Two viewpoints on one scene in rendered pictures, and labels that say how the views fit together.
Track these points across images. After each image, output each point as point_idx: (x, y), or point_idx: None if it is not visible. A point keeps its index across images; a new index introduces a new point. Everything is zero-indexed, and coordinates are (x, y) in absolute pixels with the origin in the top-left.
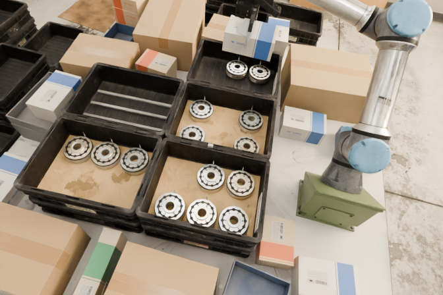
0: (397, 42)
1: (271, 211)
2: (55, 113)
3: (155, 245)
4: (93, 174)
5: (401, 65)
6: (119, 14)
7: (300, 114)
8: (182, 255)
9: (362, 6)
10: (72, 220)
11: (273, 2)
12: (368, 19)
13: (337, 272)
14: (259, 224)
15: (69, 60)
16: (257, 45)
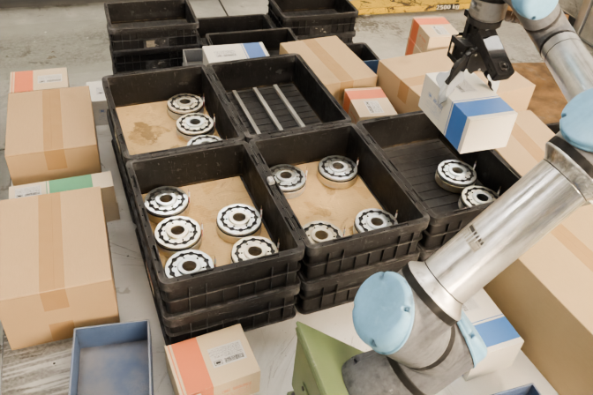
0: (552, 147)
1: (268, 354)
2: None
3: (127, 247)
4: (166, 132)
5: (538, 193)
6: (409, 49)
7: (476, 300)
8: (131, 278)
9: None
10: (116, 167)
11: (504, 58)
12: None
13: None
14: (188, 273)
15: (288, 48)
16: (452, 113)
